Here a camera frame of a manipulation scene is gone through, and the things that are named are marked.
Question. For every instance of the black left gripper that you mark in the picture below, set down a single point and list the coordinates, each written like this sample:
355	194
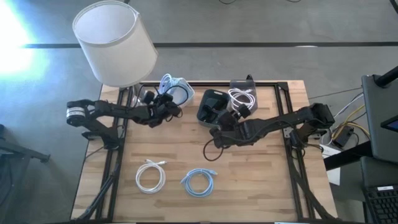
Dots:
161	110

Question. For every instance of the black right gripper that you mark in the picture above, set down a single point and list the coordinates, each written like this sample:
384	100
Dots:
231	121

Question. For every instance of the white plastic bin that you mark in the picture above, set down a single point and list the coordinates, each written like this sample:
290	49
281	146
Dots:
188	95

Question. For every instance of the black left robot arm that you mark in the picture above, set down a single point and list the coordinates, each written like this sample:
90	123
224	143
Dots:
105	110

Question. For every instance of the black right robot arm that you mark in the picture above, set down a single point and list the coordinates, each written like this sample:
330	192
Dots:
280	123

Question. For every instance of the dark teal plastic bin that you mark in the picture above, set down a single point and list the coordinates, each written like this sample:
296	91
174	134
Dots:
202	123

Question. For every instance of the clear grey plastic bin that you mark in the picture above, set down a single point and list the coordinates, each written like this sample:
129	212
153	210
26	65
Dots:
253	107

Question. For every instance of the white shade metal table lamp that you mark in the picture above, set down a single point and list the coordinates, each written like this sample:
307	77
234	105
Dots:
115	43

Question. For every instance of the white paper sheet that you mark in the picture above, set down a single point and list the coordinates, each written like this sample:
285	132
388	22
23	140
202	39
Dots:
334	177

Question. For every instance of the black desk bar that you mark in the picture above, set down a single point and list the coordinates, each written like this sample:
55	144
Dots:
345	160

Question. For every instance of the dark side table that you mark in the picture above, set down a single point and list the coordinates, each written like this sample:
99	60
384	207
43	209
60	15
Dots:
18	152

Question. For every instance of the grey computer case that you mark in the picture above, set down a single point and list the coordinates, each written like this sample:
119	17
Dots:
376	130

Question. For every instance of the black pole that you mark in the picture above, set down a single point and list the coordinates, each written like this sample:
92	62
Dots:
387	77

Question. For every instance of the small dark screen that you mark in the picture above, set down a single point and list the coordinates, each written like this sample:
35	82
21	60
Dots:
392	124

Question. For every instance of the black keyboard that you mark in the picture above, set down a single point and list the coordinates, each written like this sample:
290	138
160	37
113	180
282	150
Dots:
382	205

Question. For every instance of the small black bracket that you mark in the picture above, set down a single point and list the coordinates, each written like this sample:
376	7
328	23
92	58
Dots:
249	77

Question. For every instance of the black aluminium table frame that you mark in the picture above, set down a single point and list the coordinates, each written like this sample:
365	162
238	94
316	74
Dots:
113	186

